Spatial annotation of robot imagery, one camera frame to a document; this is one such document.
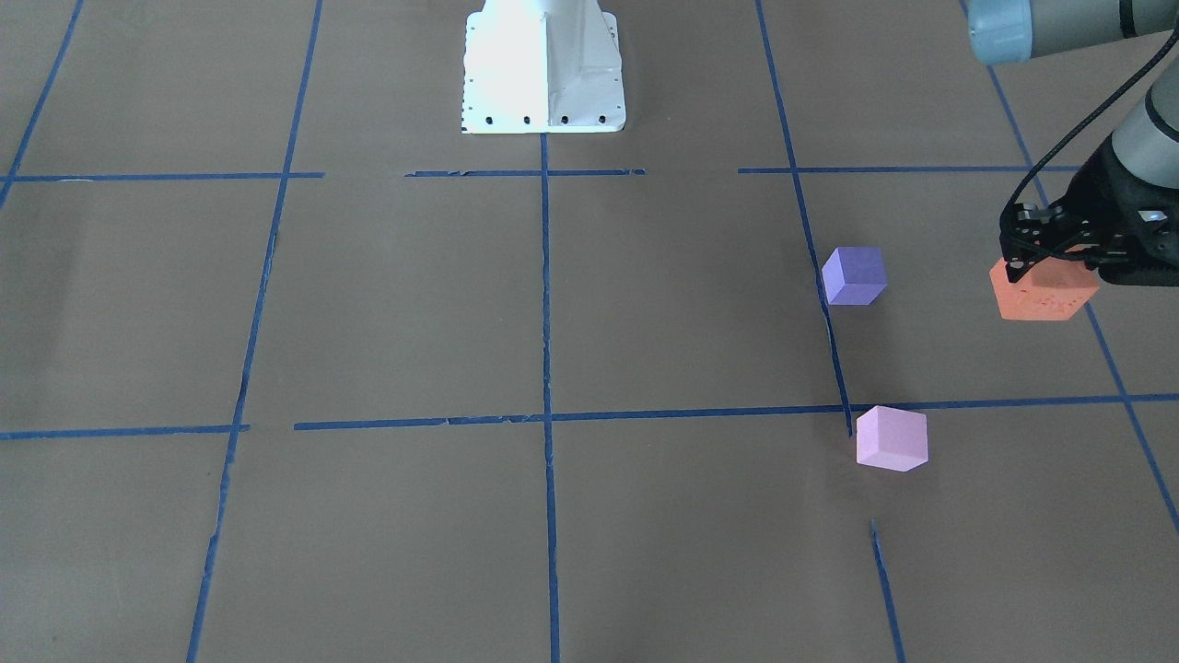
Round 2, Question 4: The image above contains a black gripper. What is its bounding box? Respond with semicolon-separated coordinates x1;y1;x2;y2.
999;138;1178;285

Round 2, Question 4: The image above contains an orange foam cube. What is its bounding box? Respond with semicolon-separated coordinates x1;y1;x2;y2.
988;260;1102;320

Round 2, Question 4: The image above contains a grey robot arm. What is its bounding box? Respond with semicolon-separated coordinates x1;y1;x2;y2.
967;1;1178;288

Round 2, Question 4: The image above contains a purple foam cube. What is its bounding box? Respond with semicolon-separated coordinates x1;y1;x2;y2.
821;247;888;306

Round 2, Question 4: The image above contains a pink foam cube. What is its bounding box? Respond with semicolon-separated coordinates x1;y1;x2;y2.
855;406;929;471

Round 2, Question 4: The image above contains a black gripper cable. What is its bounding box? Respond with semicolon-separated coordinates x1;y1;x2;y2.
999;28;1179;263

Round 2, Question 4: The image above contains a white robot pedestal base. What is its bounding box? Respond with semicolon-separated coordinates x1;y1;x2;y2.
461;1;627;134

